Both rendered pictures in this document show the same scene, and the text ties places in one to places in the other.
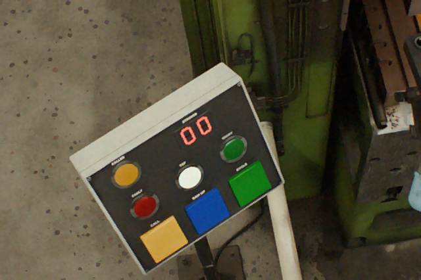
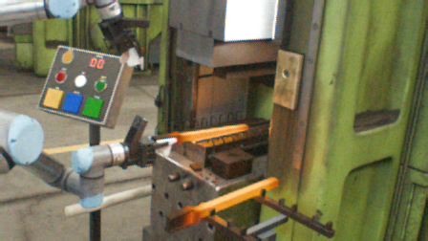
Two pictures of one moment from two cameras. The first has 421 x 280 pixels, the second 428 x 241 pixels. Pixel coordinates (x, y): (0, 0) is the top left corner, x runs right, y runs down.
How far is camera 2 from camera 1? 2.05 m
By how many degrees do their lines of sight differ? 56
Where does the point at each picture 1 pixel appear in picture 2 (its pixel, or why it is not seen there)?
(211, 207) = (74, 100)
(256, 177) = (96, 106)
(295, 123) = not seen: hidden behind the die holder
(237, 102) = (117, 66)
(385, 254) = not seen: outside the picture
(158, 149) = (82, 58)
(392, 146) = (159, 174)
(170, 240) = (53, 99)
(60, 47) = not seen: hidden behind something
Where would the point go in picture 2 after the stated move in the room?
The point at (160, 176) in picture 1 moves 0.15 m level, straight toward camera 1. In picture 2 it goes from (74, 70) to (42, 75)
